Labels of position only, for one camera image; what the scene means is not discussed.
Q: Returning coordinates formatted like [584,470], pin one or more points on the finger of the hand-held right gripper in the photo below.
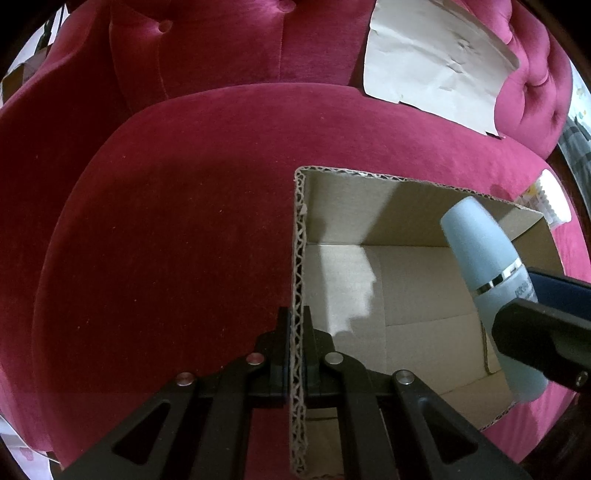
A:
[558,290]
[540,337]

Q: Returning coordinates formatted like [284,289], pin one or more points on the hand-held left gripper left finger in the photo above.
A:
[272,369]

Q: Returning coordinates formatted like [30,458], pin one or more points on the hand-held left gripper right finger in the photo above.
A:
[318,369]

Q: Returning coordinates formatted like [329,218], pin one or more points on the light blue cosmetic bottle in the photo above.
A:
[475,249]

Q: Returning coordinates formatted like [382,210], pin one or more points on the clear cotton swab container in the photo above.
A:
[547,198]

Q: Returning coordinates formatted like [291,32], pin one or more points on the cardboard box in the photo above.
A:
[415,277]

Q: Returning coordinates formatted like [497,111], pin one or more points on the grey patterned blanket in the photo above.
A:
[579,134]

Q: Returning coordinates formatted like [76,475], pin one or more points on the red velvet sofa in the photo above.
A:
[161,207]

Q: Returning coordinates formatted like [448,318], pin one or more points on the pink printed cloth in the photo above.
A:
[18,454]

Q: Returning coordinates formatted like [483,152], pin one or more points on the crumpled beige paper sheet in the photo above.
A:
[429,55]

